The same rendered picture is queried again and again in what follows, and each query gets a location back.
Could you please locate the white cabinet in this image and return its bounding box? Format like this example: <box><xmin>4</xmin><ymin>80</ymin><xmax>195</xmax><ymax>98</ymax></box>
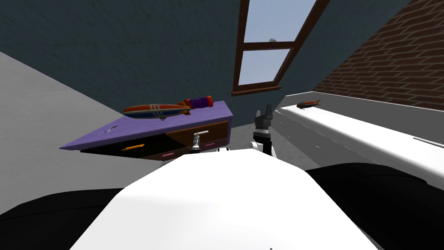
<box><xmin>273</xmin><ymin>91</ymin><xmax>444</xmax><ymax>191</ymax></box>

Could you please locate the brown framed window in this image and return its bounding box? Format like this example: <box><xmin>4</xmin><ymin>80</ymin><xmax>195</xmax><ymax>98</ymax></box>
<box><xmin>231</xmin><ymin>0</ymin><xmax>331</xmax><ymax>97</ymax></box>

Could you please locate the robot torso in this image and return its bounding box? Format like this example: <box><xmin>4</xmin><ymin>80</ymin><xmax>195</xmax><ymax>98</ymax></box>
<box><xmin>69</xmin><ymin>147</ymin><xmax>379</xmax><ymax>250</ymax></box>

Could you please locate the purple desk with brown drawers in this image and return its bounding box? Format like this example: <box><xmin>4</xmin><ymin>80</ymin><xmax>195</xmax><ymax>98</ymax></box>
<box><xmin>59</xmin><ymin>100</ymin><xmax>234</xmax><ymax>161</ymax></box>

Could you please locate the large red blue toy airship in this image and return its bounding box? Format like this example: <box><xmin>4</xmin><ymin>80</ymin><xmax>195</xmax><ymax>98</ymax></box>
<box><xmin>123</xmin><ymin>103</ymin><xmax>192</xmax><ymax>121</ymax></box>

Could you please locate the small red toy airship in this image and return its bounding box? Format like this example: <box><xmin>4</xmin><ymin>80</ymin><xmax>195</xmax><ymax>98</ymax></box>
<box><xmin>296</xmin><ymin>99</ymin><xmax>322</xmax><ymax>110</ymax></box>

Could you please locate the red purple ribbed toy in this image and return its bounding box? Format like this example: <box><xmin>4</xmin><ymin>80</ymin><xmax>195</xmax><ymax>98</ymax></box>
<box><xmin>178</xmin><ymin>95</ymin><xmax>214</xmax><ymax>110</ymax></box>

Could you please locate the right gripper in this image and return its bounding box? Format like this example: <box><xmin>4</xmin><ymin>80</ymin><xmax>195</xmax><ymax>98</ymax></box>
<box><xmin>255</xmin><ymin>104</ymin><xmax>274</xmax><ymax>132</ymax></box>

